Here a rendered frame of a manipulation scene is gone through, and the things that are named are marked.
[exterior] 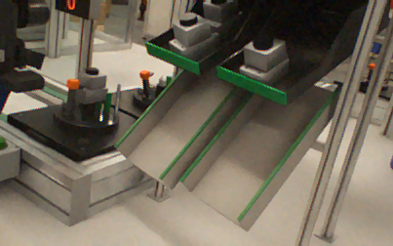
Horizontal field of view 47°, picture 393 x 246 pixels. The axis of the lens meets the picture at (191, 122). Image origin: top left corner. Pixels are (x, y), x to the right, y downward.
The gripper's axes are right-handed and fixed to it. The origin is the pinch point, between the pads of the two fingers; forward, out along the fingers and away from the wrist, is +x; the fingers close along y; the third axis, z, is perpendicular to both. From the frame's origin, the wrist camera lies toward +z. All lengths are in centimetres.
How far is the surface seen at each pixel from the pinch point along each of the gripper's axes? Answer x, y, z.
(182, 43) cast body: -16.9, -29.7, 12.7
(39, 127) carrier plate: 8.8, 0.9, 10.5
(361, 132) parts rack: -4, -55, 40
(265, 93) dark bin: -13.9, -46.3, 11.2
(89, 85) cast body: -0.7, -3.6, 19.0
